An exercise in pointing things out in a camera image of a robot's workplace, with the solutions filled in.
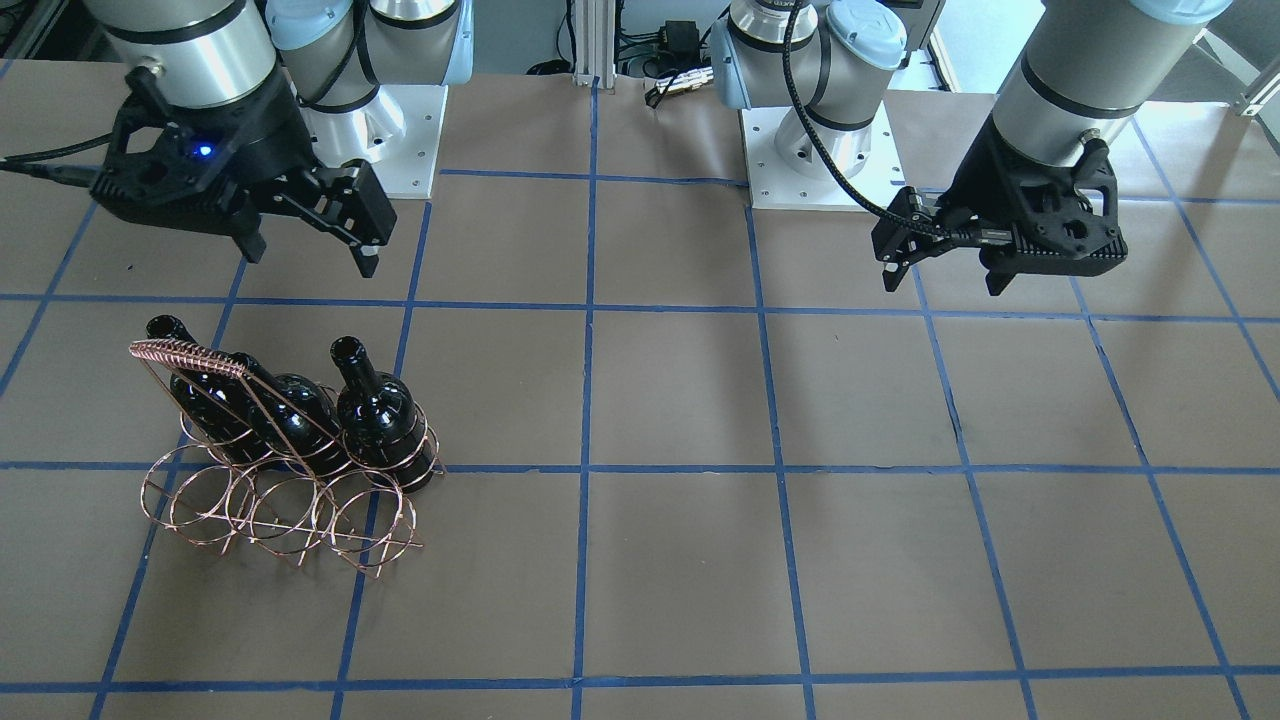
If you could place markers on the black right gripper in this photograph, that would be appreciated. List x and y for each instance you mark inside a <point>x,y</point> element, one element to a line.
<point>268,142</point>

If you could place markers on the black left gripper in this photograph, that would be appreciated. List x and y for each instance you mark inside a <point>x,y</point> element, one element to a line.
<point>975,190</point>

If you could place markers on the dark wine bottle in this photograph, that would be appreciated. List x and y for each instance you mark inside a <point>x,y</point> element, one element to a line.
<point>294,417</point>
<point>381,426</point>

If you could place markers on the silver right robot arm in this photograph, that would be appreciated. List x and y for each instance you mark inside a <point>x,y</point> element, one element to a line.
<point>319,110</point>

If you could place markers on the dark wine bottle in basket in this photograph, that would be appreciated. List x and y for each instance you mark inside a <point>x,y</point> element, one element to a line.
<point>381,426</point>

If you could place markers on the copper wire wine basket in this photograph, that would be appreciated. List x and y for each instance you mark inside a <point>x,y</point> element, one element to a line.
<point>276,504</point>

